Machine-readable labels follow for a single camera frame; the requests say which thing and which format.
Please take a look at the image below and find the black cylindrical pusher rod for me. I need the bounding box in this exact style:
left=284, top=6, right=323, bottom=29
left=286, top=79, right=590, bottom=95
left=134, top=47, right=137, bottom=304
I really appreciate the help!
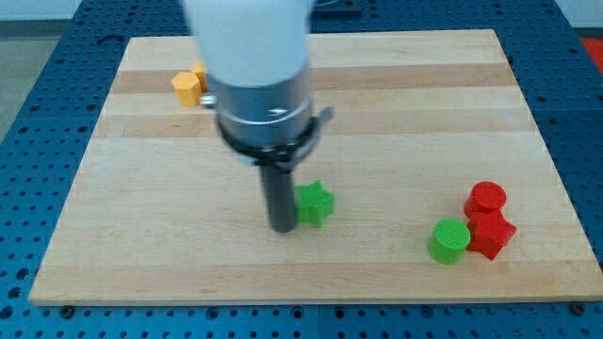
left=260, top=167, right=298, bottom=233

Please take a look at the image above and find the green star block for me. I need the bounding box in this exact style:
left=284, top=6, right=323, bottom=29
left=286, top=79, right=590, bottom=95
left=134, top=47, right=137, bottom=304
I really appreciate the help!
left=295, top=181, right=334, bottom=228

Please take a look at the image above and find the yellow block behind arm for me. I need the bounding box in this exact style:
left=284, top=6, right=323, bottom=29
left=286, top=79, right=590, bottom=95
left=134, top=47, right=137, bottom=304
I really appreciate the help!
left=189, top=61, right=210, bottom=93

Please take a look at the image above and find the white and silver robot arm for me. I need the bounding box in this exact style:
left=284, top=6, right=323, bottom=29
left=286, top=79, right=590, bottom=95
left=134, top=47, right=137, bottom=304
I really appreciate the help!
left=182, top=0, right=333, bottom=233

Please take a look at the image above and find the red star block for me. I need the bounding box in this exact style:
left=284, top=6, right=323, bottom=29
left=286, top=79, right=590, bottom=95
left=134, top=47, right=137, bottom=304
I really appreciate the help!
left=466, top=210, right=517, bottom=260

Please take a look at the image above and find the wooden board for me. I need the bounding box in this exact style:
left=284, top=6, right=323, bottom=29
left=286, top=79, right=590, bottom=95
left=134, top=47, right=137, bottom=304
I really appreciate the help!
left=29, top=29, right=602, bottom=306

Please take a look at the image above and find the yellow hexagon block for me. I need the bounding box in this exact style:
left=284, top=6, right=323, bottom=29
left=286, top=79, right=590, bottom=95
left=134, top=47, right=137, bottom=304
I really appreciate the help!
left=171, top=72, right=202, bottom=106

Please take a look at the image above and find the green cylinder block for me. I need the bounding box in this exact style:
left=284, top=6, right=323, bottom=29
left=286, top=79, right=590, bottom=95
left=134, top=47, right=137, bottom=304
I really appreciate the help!
left=428, top=218, right=471, bottom=265

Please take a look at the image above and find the red cylinder block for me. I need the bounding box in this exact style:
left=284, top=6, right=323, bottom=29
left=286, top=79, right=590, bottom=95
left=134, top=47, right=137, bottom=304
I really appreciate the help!
left=464, top=181, right=507, bottom=218

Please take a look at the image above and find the blue perforated table frame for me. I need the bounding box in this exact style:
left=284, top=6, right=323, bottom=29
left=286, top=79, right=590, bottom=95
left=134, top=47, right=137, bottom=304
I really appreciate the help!
left=1, top=0, right=602, bottom=338

